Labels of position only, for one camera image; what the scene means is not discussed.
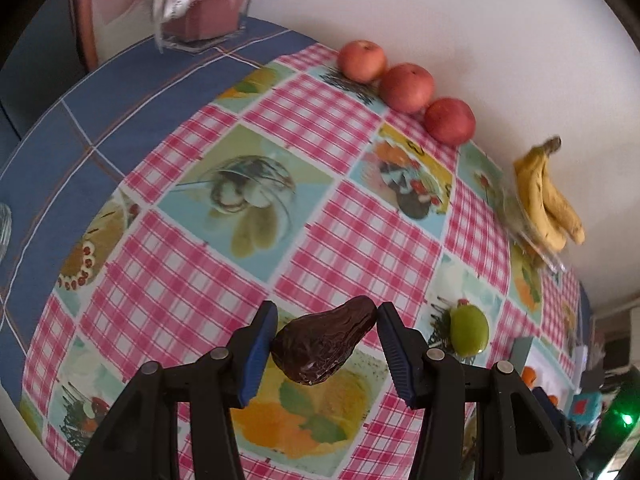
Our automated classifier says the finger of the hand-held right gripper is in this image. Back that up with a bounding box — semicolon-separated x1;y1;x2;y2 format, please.
531;386;571;433

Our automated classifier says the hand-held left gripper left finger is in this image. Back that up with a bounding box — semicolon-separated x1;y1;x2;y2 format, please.
72;301;278;480

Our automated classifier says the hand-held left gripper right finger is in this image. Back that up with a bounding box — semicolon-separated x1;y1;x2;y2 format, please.
376;301;583;480

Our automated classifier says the brown wrinkled date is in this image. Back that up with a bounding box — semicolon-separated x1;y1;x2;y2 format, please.
270;296;378;387

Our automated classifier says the green round fruit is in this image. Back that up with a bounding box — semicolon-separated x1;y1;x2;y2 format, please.
449;304;490;358

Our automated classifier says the clear plastic container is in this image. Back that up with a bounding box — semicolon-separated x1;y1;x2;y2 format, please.
500;185;571;273

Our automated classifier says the yellow banana bunch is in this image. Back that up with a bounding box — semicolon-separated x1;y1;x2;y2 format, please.
513;136;586;253

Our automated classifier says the red apple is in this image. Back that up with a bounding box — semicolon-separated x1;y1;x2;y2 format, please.
378;63;435;114
424;97;476;146
336;40;388;84

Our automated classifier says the blue tablecloth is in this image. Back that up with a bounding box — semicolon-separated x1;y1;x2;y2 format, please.
0;16;321;396

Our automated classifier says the glass vase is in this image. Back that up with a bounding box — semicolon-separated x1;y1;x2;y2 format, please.
150;0;253;53

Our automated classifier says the wooden chair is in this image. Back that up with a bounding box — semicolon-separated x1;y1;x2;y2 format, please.
67;0;101;73

